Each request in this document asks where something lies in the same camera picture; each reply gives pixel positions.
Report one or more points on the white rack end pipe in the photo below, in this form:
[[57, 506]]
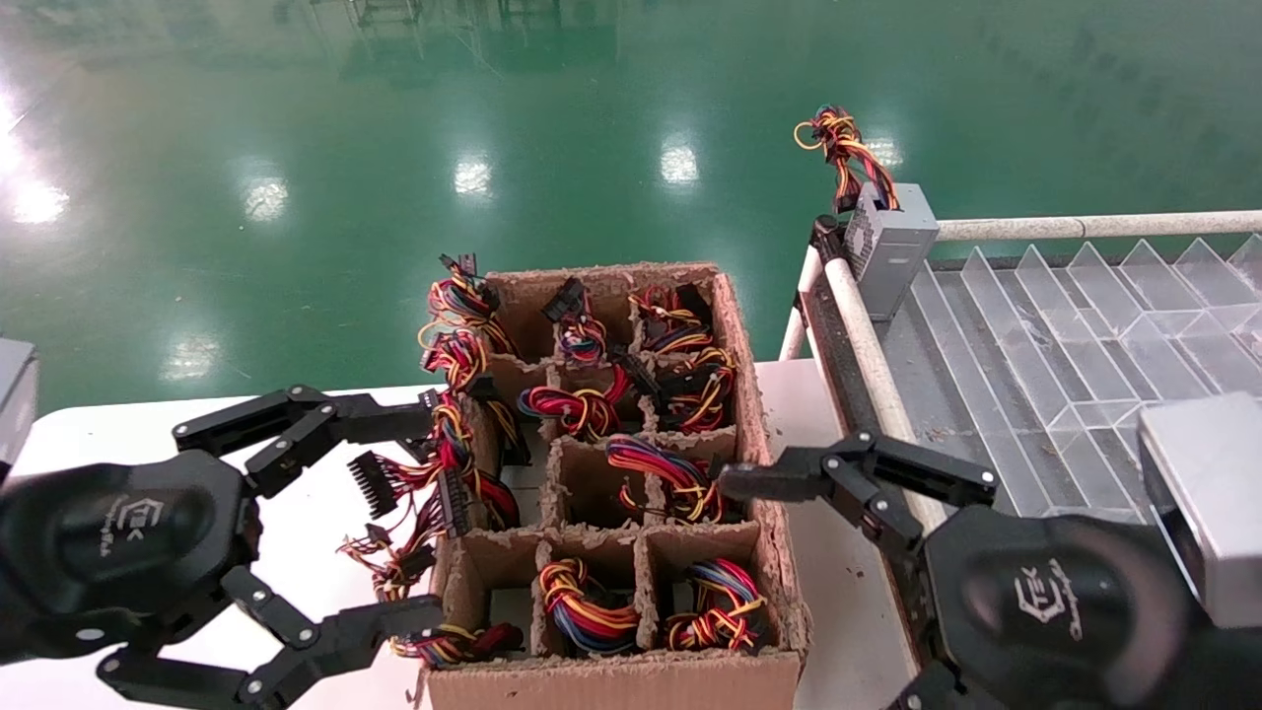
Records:
[[1085, 227]]

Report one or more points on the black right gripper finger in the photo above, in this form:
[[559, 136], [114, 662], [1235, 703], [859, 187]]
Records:
[[932, 692], [779, 475]]

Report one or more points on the white rack leg pipe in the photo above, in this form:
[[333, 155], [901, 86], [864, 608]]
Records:
[[797, 330]]

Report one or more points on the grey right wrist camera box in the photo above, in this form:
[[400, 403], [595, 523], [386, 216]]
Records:
[[1208, 493]]

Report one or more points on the clear plastic divider tray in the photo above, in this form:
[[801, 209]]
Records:
[[1045, 355]]

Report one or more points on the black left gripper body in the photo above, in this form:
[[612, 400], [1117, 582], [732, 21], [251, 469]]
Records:
[[118, 542]]

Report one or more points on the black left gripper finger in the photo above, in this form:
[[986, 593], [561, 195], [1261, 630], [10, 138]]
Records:
[[380, 419], [365, 626]]

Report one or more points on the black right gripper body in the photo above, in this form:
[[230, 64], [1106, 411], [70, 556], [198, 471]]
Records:
[[1055, 611]]

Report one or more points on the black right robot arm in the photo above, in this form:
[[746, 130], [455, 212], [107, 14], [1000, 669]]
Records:
[[1232, 680]]

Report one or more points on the black pipe joint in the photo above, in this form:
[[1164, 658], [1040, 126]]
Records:
[[826, 237]]

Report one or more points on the white rack side pipe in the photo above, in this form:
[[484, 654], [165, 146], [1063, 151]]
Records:
[[868, 345]]

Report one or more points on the power supply with comb connector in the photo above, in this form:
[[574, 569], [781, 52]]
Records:
[[449, 444]]

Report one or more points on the brown cardboard divider box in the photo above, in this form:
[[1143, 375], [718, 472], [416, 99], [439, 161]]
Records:
[[611, 685]]

